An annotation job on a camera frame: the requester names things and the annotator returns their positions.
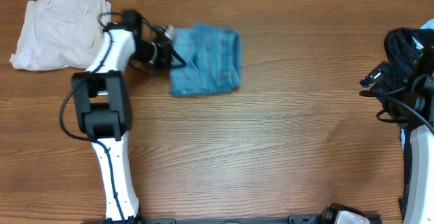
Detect light blue garment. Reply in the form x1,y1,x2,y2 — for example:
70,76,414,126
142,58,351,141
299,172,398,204
420,19,434,30

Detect folded white trousers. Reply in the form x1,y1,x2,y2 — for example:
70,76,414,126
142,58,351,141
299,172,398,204
9,0,111,71

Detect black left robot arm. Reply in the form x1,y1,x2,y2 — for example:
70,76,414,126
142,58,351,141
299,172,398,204
67,10,186,223

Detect black printed garment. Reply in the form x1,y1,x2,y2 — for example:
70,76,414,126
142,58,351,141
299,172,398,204
384,28,433,77

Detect blue denim jeans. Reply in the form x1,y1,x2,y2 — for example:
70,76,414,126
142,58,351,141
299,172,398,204
170,23,243,96

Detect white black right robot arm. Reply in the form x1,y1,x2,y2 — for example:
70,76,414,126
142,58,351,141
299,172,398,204
359,46,433,223

